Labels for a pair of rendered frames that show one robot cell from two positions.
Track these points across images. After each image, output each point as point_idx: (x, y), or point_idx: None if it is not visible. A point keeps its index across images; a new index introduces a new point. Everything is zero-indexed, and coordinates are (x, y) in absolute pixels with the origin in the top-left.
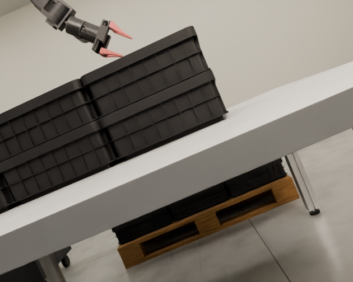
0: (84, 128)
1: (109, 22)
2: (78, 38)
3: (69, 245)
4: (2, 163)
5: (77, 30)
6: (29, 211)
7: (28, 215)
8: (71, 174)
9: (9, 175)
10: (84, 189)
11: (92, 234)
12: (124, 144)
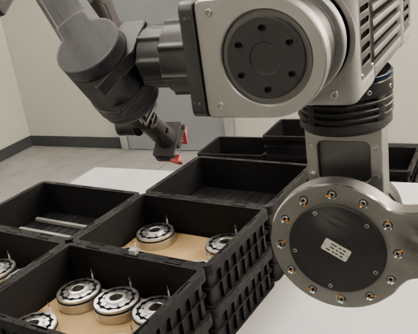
0: (268, 255)
1: (185, 127)
2: (137, 134)
3: None
4: (222, 305)
5: (162, 132)
6: (388, 325)
7: None
8: (253, 303)
9: (219, 319)
10: (411, 301)
11: None
12: (278, 266)
